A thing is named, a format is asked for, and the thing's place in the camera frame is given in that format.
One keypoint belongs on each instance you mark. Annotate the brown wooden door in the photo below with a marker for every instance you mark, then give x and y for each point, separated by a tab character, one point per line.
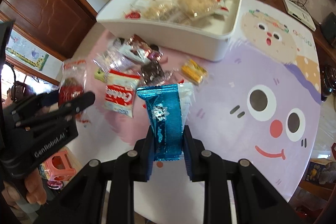
39	8

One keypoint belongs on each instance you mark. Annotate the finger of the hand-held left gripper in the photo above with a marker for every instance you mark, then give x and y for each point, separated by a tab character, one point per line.
78	103
50	100

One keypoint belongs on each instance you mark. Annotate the children's wall poster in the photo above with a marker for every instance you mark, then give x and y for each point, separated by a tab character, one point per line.
26	53

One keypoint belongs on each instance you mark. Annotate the yellow candy packet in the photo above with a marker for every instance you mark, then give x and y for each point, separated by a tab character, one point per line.
193	72

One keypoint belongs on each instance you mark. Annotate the white plastic storage bin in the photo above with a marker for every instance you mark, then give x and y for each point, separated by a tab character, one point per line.
183	40

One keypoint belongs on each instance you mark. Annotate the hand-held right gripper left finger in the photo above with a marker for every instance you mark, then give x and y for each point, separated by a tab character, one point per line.
148	153

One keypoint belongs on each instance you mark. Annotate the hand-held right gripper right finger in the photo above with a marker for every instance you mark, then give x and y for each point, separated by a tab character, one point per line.
190	155

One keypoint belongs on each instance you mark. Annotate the clear bag with dark print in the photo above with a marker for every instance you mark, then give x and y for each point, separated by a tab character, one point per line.
176	15

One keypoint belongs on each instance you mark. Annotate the red white cookie packet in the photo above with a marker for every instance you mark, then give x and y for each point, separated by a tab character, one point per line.
119	98

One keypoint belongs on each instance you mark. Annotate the blue foil snack packet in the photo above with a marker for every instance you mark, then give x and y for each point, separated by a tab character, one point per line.
165	113

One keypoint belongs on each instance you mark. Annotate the dark brown ceramic jar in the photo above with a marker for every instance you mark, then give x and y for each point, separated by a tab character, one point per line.
329	82

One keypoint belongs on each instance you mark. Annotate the dark brown floral snack packet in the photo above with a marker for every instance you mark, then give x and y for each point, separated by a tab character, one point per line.
136	45

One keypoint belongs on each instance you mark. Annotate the clear purple print snack bag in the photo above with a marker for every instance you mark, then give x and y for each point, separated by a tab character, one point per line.
115	64

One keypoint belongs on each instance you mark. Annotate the small red candy packet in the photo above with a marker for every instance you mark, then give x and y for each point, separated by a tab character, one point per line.
133	14
72	82

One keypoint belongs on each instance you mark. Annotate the dark air fryer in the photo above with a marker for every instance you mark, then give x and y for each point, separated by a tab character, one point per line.
329	28

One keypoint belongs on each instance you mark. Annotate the person's left hand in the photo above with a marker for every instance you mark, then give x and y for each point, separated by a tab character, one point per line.
34	187

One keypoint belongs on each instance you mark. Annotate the blue cardboard box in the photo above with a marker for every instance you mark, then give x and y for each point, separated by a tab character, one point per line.
319	171

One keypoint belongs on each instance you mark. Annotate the dark chocolate square packet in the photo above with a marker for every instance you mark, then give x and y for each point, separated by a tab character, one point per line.
152	70

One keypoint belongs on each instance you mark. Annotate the small green snack packet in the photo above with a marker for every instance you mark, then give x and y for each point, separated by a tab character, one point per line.
101	74

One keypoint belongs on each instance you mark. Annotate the white set-top box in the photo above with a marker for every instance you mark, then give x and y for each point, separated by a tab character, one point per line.
299	14

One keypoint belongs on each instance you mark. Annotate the pink plastic stool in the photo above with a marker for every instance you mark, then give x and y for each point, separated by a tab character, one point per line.
59	165

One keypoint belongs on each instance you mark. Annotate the clear rice cracker packet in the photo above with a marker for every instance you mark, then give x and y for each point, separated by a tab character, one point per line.
194	3

